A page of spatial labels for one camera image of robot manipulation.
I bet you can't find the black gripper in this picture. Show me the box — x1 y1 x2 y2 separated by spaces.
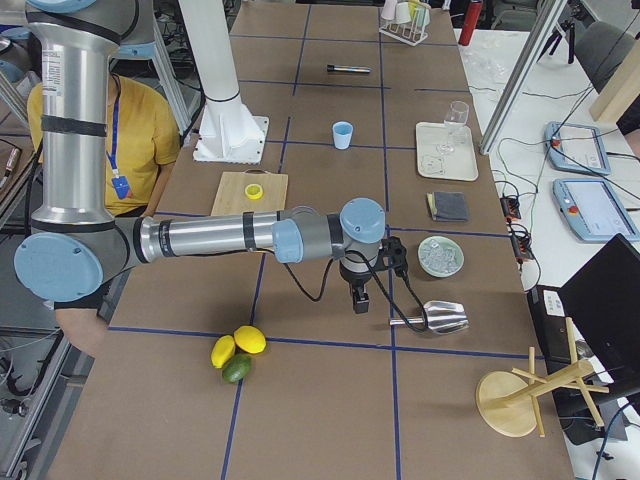
340 251 374 314

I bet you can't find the yellow lemon half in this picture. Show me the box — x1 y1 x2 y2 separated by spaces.
244 183 264 201

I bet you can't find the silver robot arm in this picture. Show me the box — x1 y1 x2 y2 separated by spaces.
14 1 385 313

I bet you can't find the whole yellow lemon upper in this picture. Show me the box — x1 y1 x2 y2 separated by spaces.
233 325 267 354

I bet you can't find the whole yellow lemon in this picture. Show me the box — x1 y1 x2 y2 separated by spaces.
210 335 236 369
233 325 267 354

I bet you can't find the whole yellow lemon lower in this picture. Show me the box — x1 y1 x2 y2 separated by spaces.
210 335 236 369

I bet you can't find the wooden cup tree stand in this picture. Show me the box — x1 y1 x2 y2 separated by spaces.
475 317 609 438

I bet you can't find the light blue plastic cup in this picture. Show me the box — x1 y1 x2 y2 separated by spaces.
332 121 354 150

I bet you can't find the white cup rack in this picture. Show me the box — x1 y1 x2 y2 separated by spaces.
379 0 431 46

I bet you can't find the steel ice scoop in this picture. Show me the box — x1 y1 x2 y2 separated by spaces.
389 300 469 335

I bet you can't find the green bowl of ice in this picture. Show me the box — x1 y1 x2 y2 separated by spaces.
418 236 464 278

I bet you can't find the grey yellow folded cloth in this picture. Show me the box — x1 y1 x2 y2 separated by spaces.
426 191 469 222

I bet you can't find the green lime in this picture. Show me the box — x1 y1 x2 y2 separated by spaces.
222 353 252 383

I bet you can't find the bamboo cutting board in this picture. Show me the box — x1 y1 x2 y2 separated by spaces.
211 171 288 216

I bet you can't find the cream bear tray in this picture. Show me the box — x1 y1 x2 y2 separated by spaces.
415 122 479 182

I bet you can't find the black usb hub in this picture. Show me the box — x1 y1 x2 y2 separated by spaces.
500 196 521 221

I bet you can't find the clear wine glass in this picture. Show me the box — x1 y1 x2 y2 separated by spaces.
437 100 469 154

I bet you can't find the black laptop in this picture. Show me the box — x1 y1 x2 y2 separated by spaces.
527 234 639 422

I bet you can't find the lower teach pendant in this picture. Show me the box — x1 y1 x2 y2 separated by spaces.
552 179 639 243

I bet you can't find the teach pendant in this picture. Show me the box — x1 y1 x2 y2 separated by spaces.
552 179 639 243
544 121 611 175

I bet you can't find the upper teach pendant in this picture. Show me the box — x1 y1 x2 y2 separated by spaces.
544 121 611 175

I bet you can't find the person in yellow shirt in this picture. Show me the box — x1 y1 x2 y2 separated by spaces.
26 72 181 360

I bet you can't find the red water bottle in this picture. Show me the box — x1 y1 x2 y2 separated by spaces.
458 0 483 46

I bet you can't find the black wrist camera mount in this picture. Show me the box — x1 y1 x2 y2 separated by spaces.
376 236 408 280

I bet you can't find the black camera cable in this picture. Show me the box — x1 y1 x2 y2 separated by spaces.
282 248 430 335

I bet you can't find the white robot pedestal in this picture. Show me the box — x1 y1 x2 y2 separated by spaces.
179 0 269 165

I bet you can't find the aluminium frame post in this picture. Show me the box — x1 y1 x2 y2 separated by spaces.
479 0 568 155

